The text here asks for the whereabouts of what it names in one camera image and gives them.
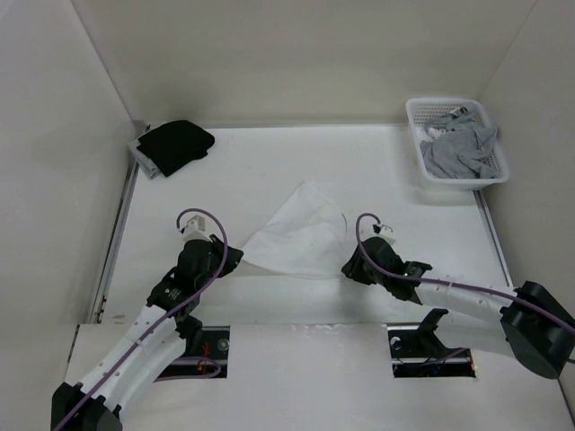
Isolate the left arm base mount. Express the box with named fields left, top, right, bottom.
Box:
left=156, top=316, right=231, bottom=382

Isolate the grey tank top in basket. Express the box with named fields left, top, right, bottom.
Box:
left=420, top=106, right=498, bottom=180

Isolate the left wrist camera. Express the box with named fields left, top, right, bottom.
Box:
left=179, top=215, right=210, bottom=242

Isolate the white plastic basket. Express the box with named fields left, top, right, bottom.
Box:
left=405, top=97, right=510, bottom=191

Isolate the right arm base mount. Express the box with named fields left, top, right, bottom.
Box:
left=387, top=309, right=475, bottom=378

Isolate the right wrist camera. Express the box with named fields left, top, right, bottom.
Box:
left=372, top=223, right=394, bottom=236

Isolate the white tank top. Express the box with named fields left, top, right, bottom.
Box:
left=243, top=181, right=348, bottom=279

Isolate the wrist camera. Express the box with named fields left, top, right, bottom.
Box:
left=372, top=223, right=394, bottom=236
left=179, top=215, right=210, bottom=242

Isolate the right metal table rail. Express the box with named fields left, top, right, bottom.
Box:
left=469, top=191, right=516, bottom=307

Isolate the left metal table rail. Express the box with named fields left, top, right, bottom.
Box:
left=87, top=119, right=152, bottom=325

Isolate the folded grey tank top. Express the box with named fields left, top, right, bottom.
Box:
left=128, top=139, right=162, bottom=180

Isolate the folded black tank top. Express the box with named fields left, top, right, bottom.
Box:
left=135, top=120, right=216, bottom=178

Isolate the metal table rail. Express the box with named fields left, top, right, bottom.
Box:
left=469, top=191, right=516, bottom=307
left=87, top=119, right=152, bottom=325

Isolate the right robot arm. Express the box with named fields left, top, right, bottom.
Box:
left=341, top=236, right=574, bottom=380

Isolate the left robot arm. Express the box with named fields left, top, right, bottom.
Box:
left=50, top=235, right=243, bottom=430

